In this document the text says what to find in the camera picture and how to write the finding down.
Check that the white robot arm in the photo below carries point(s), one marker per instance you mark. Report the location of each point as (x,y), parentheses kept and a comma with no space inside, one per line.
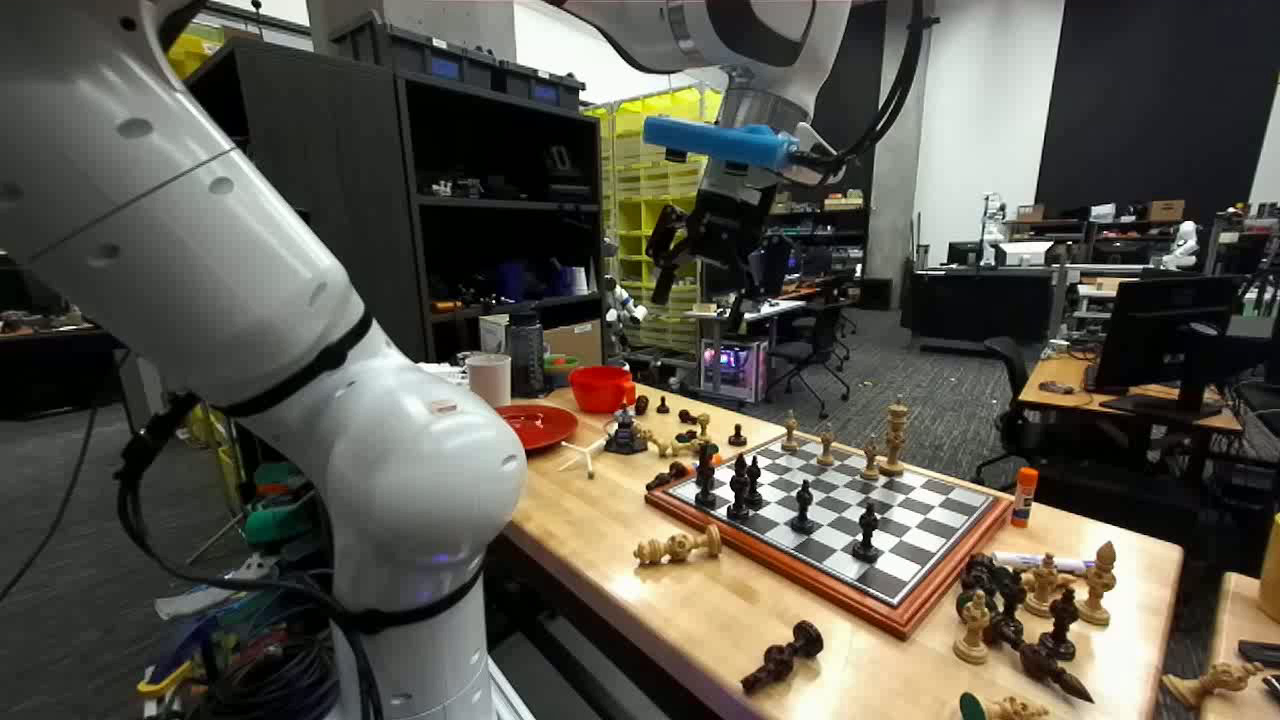
(124,197)

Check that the black shelving unit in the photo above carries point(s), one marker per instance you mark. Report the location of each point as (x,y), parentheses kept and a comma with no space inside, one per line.
(444,186)

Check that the tall yellow chess piece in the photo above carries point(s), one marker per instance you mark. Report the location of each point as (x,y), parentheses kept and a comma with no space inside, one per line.
(895,436)

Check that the white plastic cup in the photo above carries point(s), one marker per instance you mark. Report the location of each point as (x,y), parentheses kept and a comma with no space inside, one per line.
(490,376)

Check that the dark chess piece on board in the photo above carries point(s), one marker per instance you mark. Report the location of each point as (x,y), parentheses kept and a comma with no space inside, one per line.
(802,522)
(704,475)
(741,491)
(870,522)

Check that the long dark chess piece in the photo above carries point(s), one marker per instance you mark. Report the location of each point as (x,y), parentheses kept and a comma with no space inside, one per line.
(1044,671)

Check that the lying yellow chess piece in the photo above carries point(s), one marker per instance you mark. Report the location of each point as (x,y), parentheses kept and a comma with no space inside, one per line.
(678,548)

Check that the red plastic plate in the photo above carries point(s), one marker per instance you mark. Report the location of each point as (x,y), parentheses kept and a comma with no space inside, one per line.
(536,427)

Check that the dark knight chess piece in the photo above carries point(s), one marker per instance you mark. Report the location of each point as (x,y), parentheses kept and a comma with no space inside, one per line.
(1003,587)

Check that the red plastic bowl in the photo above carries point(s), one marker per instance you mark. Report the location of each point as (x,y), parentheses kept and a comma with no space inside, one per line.
(603,390)

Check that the black computer monitor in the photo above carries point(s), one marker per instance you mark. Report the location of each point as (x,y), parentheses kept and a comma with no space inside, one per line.
(1160,328)

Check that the yellow chess piece beside mat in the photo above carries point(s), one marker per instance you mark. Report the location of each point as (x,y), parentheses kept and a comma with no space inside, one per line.
(1211,681)

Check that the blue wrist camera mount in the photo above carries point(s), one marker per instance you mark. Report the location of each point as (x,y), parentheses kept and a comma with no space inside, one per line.
(751,145)

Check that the orange capped marker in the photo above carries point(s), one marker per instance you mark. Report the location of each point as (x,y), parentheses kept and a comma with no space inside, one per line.
(1024,494)

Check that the wooden framed chess board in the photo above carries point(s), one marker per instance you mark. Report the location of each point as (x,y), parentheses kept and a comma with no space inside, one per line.
(929,525)

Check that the lying dark chess piece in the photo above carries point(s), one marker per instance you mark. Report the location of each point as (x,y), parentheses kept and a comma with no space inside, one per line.
(783,657)

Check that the round dark chess piece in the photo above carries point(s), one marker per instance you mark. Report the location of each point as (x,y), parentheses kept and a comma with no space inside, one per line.
(1061,613)

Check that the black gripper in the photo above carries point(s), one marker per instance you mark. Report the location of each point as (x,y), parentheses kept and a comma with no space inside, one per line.
(722,230)

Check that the wooden office desk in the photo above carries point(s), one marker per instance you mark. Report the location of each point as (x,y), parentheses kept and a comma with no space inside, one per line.
(1061,386)

